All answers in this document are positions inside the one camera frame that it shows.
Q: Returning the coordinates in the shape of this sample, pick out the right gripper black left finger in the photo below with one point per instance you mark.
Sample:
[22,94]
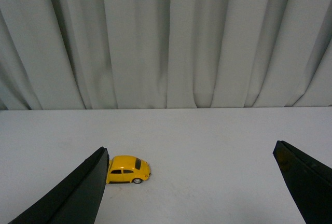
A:
[76,199]

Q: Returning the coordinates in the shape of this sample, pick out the grey pleated curtain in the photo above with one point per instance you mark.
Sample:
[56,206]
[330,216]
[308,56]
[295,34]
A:
[131,54]

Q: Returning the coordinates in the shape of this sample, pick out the yellow beetle toy car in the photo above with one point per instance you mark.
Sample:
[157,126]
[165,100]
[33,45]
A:
[127,169]

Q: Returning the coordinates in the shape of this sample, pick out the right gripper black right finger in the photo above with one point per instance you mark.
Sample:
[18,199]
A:
[308,181]

